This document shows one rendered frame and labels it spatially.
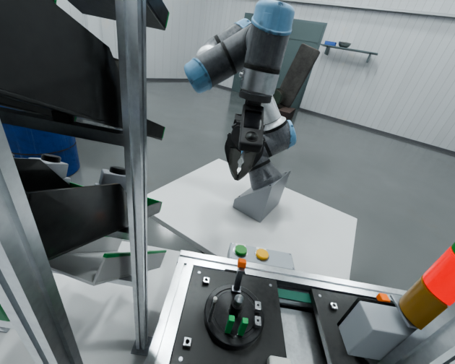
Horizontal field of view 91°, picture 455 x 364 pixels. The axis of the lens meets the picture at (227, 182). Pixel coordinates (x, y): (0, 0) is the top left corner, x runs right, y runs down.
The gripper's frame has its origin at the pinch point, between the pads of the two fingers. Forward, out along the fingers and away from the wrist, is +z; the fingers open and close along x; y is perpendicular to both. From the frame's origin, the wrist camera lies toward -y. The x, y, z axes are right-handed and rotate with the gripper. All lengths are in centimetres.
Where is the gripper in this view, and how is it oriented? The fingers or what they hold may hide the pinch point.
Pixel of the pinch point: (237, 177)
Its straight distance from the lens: 56.2
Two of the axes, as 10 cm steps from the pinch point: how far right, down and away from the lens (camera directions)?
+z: -1.8, 8.5, 5.0
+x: -9.8, -1.9, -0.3
